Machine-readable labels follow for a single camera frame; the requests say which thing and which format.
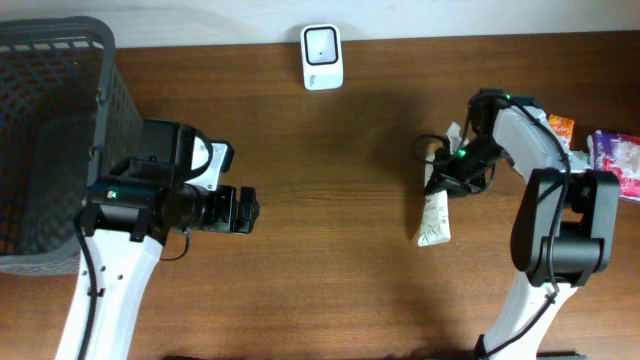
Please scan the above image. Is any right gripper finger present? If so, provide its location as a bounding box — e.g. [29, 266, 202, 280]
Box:
[443, 180, 485, 198]
[423, 174, 453, 196]

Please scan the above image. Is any white tube wooden cap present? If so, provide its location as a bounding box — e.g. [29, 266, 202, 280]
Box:
[417, 142, 452, 248]

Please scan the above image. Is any orange tissue pack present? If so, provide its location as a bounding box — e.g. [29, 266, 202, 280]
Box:
[547, 114, 575, 148]

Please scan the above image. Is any teal snack pouch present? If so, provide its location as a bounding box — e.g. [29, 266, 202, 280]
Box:
[568, 151, 592, 173]

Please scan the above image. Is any pink purple pad pack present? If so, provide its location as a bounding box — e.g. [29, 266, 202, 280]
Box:
[587, 130, 639, 203]

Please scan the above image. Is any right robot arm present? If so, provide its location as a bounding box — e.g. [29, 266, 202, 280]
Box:
[424, 89, 620, 359]

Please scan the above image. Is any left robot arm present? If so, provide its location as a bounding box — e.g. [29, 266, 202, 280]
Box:
[56, 120, 260, 359]

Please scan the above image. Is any white barcode scanner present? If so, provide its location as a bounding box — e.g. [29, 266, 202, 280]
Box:
[300, 24, 344, 91]

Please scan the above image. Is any grey plastic mesh basket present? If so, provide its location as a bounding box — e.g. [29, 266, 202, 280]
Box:
[1, 16, 142, 276]

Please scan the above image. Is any right black cable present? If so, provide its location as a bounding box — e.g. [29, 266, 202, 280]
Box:
[411, 97, 574, 359]

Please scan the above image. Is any black cable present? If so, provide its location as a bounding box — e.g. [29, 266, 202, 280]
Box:
[411, 97, 574, 359]
[72, 209, 193, 360]

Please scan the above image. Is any left black cable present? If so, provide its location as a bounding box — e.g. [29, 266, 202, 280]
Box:
[72, 209, 193, 360]

